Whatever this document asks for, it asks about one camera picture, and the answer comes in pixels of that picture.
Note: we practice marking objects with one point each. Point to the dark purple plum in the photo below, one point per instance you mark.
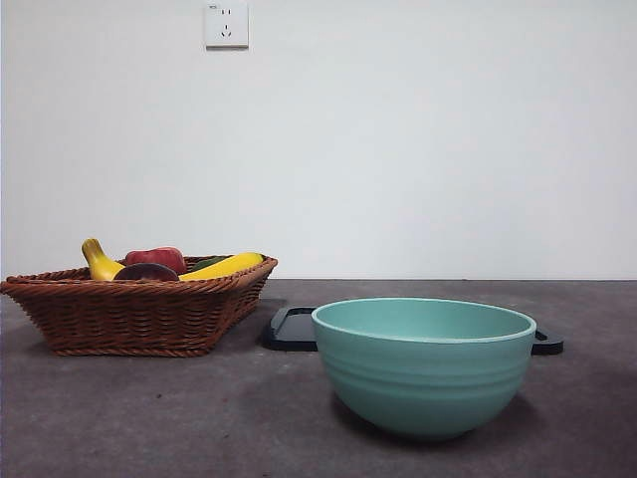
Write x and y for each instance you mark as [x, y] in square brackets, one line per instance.
[147, 273]

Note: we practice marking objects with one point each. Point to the teal ribbed bowl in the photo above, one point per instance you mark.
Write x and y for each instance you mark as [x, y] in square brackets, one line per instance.
[425, 383]

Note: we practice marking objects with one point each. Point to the black rectangular tray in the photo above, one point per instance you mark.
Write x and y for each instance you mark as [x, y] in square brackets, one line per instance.
[288, 331]

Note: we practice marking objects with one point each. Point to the green vegetable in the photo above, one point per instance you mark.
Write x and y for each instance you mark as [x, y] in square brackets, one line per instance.
[206, 262]

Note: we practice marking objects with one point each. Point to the red apple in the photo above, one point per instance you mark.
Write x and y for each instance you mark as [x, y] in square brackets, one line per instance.
[154, 255]

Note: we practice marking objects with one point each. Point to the brown wicker basket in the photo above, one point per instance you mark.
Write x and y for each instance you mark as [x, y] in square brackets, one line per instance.
[129, 318]

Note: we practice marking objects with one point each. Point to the yellow banana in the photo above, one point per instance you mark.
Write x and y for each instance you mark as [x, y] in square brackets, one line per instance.
[102, 264]

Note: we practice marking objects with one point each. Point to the white wall socket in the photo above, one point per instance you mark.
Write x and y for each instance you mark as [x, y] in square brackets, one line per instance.
[226, 25]

